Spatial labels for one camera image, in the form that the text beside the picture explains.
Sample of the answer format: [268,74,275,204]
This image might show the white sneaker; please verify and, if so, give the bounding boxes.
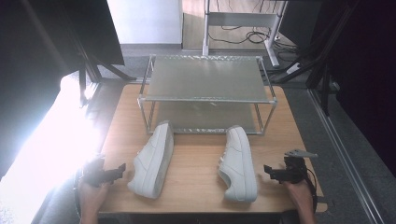
[217,124,259,203]
[126,119,176,200]

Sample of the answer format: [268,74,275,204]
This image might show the dark curtain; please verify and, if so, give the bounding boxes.
[0,0,126,181]
[311,0,396,179]

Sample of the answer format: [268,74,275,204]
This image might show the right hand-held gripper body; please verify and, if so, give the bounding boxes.
[277,148,319,185]

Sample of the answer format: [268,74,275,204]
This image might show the white metal desk frame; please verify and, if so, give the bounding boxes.
[202,0,290,68]

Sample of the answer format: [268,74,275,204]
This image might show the black tripod stand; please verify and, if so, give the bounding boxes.
[70,29,138,107]

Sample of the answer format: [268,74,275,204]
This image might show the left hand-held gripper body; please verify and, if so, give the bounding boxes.
[81,156,114,189]

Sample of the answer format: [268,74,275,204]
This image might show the black floor cables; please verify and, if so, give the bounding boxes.
[207,23,301,54]

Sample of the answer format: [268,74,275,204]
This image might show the black metal stand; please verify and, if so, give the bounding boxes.
[270,0,362,117]

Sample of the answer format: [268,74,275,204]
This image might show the aluminium floor rail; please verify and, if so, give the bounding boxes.
[306,88,390,224]

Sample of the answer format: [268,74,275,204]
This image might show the person's left hand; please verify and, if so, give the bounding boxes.
[77,179,110,217]

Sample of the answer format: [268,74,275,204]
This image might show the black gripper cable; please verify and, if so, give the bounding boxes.
[305,167,319,216]

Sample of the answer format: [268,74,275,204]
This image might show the white power strip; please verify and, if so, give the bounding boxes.
[285,62,302,76]

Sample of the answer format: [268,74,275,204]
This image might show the person's right hand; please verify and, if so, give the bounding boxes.
[282,179,316,216]

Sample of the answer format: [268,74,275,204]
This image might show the grey metal two-tier shoe rack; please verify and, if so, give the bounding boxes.
[136,54,278,136]

